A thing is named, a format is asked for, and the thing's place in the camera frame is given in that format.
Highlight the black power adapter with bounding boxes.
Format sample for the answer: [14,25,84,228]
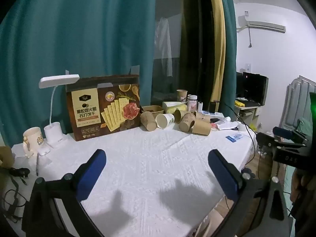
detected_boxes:
[8,167,30,179]

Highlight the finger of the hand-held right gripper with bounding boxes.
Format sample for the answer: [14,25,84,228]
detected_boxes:
[256,133,305,153]
[273,126,308,144]

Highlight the brown paper cup with sleeve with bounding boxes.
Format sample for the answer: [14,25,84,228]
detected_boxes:
[176,89,188,103]

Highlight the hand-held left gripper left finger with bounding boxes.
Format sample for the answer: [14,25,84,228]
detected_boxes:
[22,149,107,237]

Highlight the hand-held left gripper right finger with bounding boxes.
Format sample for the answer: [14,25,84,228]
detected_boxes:
[207,149,290,237]

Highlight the cardboard box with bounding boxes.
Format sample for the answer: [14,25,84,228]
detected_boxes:
[0,146,15,168]

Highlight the white air conditioner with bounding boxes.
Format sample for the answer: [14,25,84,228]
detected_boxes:
[236,14,287,33]

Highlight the yellow curtain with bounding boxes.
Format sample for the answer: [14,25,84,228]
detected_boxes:
[206,0,227,109]

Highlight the white papers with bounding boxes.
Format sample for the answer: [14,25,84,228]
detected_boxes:
[215,117,247,132]

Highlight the person's right hand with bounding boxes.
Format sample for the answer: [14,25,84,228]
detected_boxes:
[291,170,308,203]

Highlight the white desk lamp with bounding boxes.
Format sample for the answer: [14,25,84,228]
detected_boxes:
[39,74,80,149]

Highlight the blue and white card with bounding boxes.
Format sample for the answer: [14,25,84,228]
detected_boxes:
[225,133,244,143]

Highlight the tangled black cable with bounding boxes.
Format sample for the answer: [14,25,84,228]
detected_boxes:
[0,173,29,224]

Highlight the small white desk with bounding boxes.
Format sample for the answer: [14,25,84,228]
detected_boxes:
[234,100,262,127]

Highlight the clear jar with white lid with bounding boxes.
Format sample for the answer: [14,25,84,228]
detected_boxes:
[187,95,198,112]

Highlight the white paper cup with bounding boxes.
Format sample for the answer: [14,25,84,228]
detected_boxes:
[155,114,175,129]

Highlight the grey padded headboard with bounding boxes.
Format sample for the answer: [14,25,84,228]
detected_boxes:
[279,75,316,135]

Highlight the white tablecloth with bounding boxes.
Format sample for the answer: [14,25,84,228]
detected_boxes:
[11,121,257,237]

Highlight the wide teal curtain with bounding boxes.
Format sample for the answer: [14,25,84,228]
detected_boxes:
[0,0,158,151]

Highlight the brown paper bowl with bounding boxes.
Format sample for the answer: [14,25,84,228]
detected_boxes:
[141,105,164,118]

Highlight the yellow tissue box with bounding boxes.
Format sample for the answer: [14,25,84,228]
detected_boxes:
[162,101,187,114]

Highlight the narrow teal curtain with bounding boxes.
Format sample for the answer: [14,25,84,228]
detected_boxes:
[217,0,238,115]

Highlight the white mug with gold print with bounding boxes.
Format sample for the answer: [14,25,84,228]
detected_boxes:
[23,127,50,159]

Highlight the brown cracker box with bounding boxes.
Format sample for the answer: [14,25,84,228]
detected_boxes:
[66,74,141,142]

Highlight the black monitor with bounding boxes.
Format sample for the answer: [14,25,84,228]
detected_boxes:
[243,72,269,104]

